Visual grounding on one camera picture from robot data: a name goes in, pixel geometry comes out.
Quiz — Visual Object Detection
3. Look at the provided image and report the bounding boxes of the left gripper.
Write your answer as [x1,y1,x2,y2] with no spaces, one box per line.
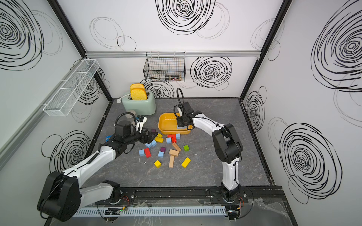
[125,127,158,146]

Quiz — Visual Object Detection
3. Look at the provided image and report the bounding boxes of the yellow plastic tub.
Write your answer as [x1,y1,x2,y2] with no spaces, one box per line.
[158,113,191,135]

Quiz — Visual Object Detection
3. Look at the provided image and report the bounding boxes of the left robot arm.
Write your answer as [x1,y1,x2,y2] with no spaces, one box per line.
[37,113,157,222]

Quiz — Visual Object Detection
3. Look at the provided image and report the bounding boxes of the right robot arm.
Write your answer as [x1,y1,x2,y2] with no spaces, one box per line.
[173,102,243,203]

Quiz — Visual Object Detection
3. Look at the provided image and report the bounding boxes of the red block by tub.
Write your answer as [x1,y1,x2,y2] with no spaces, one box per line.
[167,134,177,144]

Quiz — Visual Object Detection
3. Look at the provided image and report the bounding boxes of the wooden block slanted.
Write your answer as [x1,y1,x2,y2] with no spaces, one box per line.
[172,143,181,152]

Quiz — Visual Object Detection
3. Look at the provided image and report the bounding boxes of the wooden block middle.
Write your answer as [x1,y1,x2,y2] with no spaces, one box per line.
[169,149,179,156]

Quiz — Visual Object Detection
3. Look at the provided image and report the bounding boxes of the yellow cube block front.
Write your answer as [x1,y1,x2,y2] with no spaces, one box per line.
[154,160,162,169]

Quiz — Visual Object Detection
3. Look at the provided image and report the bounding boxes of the glass jar with rice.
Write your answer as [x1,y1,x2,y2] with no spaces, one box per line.
[126,110,137,118]

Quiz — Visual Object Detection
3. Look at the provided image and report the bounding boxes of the mint green toaster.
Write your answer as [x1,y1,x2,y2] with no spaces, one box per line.
[121,90,156,116]

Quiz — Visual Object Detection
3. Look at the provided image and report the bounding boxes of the long wooden block upright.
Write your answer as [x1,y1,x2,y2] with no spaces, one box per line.
[169,155,175,168]

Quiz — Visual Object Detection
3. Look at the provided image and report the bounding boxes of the yellow long block front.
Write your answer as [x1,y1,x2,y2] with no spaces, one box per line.
[182,157,191,168]

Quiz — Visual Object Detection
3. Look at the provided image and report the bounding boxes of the front yellow bread slice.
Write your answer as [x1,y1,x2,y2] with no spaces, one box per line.
[131,88,148,101]

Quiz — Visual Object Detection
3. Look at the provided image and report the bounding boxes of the yellow bread slice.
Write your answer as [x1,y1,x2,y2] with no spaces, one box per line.
[131,88,148,101]
[130,83,145,92]

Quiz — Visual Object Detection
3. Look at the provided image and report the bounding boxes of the items in black basket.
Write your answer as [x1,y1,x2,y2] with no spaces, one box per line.
[165,74,183,82]

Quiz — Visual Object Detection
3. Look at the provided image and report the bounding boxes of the rear yellow bread slice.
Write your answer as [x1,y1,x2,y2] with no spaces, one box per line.
[130,83,145,92]

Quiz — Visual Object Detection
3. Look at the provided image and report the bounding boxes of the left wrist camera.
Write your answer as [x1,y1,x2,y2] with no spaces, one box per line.
[135,116,147,133]

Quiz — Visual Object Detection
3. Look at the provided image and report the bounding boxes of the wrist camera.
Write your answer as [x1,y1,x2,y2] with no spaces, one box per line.
[174,105,183,116]
[135,116,147,133]

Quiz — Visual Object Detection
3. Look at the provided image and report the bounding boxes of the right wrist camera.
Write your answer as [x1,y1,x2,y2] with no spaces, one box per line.
[174,105,183,116]

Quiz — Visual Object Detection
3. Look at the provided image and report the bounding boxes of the black wire wall basket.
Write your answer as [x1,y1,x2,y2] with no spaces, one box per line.
[143,51,186,82]

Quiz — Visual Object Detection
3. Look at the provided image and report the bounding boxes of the white slotted cable duct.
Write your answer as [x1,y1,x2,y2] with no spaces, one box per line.
[74,206,227,218]

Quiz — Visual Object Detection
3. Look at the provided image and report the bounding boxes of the white wire wall shelf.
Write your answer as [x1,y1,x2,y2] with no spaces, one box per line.
[43,59,100,117]

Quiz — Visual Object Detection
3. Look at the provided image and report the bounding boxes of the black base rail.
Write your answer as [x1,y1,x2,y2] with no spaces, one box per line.
[80,186,287,210]

